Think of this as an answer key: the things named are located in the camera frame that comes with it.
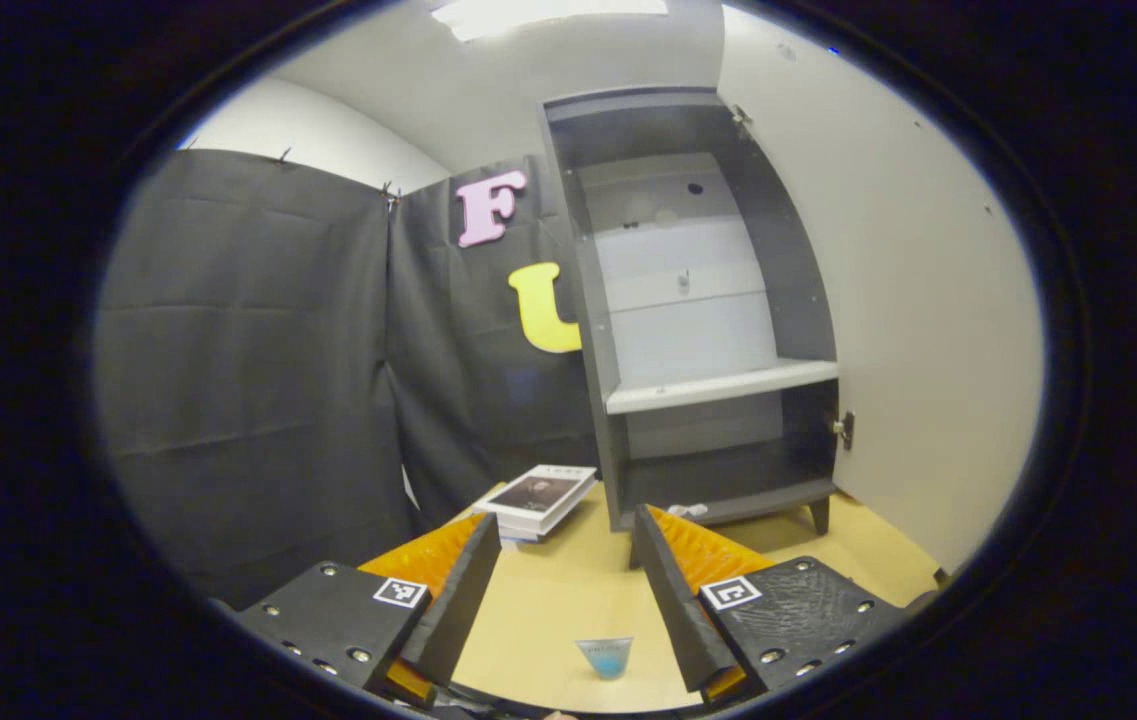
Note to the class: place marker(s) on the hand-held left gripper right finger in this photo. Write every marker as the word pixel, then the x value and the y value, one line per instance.
pixel 673 600

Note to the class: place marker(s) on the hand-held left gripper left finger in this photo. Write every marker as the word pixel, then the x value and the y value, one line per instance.
pixel 463 600

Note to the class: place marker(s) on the small clear blue bottle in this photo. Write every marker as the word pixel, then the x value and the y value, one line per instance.
pixel 606 660

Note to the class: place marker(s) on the dark grey cabinet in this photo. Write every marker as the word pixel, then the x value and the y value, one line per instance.
pixel 688 470

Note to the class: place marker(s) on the light grey cabinet door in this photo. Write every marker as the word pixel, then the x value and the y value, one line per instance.
pixel 928 330

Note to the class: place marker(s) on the white cabinet shelf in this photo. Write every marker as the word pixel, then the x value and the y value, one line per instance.
pixel 718 388

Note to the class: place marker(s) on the metal door hinge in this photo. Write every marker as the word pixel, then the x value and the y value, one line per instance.
pixel 843 430
pixel 742 115

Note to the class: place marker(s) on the dark blue book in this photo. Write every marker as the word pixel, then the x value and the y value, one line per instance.
pixel 518 538

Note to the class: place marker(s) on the small white object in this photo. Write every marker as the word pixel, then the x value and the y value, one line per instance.
pixel 688 511

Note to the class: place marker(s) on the white portrait cover book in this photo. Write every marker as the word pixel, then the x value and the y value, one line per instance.
pixel 538 495

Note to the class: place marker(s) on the black backdrop cloth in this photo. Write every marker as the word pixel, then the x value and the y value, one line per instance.
pixel 248 380

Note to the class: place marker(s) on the ceiling light panel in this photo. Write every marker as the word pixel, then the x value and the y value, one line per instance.
pixel 548 15

